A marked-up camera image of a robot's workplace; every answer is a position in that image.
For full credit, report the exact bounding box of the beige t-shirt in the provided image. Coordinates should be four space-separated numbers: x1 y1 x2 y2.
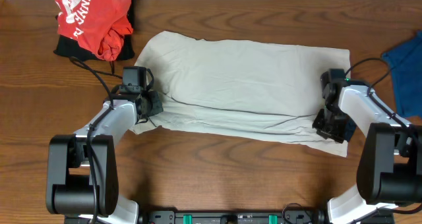
132 31 350 157

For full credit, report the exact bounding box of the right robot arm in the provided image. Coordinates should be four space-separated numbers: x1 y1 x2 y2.
313 78 421 223

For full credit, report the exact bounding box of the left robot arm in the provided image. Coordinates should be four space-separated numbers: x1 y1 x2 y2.
45 91 163 223

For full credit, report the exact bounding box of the red printed t-shirt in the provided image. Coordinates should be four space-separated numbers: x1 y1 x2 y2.
55 0 133 61

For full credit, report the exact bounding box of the blue t-shirt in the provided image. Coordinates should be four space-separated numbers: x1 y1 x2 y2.
382 30 421 117

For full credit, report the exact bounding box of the left black cable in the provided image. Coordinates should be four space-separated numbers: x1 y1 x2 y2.
68 56 125 224

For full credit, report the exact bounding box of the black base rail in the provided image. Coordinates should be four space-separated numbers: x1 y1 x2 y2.
138 208 331 224

